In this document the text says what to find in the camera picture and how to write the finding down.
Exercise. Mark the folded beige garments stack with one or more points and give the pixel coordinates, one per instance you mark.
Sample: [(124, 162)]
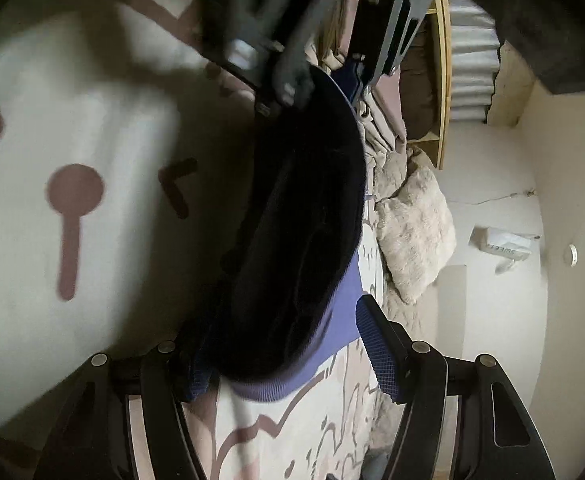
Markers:
[(329, 49)]

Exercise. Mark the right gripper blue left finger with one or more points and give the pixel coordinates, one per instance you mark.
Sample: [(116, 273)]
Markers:
[(125, 419)]

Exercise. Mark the round white wall fixture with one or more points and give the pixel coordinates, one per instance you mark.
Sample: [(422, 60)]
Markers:
[(571, 255)]

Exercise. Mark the large beige quilted pillow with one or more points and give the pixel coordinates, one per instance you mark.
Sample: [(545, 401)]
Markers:
[(420, 322)]

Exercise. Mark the wooden bedside shelf left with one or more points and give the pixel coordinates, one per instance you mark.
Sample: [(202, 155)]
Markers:
[(433, 144)]

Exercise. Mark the brown paper curtain valance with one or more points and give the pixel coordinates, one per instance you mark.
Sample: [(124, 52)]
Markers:
[(514, 83)]

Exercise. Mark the small beige quilted pillow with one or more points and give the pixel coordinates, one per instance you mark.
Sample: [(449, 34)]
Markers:
[(393, 168)]

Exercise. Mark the white fluffy pillow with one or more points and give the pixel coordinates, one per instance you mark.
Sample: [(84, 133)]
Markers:
[(416, 233)]

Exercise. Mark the white blue curtain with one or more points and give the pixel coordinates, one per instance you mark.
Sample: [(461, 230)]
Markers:
[(475, 61)]

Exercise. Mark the cartoon bear print blanket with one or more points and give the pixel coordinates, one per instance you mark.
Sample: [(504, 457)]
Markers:
[(123, 158)]

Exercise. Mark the purple blue sweatshirt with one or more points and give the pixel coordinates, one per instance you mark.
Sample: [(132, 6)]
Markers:
[(283, 298)]

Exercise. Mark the folded pink garment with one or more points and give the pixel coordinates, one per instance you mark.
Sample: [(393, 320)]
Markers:
[(376, 45)]

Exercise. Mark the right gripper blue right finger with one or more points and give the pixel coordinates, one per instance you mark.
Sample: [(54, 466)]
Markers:
[(495, 435)]

